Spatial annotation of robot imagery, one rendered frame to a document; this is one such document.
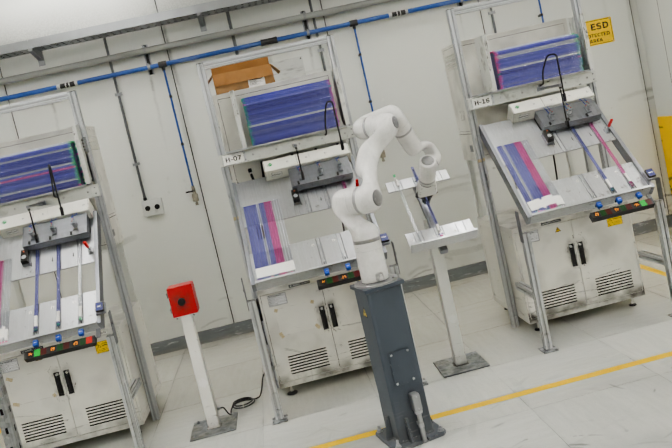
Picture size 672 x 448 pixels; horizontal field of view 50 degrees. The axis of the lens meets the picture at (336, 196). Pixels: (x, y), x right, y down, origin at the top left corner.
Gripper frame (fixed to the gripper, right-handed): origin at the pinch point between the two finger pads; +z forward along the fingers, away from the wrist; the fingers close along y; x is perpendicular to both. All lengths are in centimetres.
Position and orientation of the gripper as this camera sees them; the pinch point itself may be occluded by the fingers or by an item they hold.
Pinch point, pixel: (426, 199)
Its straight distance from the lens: 380.9
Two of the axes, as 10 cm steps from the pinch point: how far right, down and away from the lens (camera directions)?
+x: 2.3, 7.6, -6.1
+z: 0.7, 6.1, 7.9
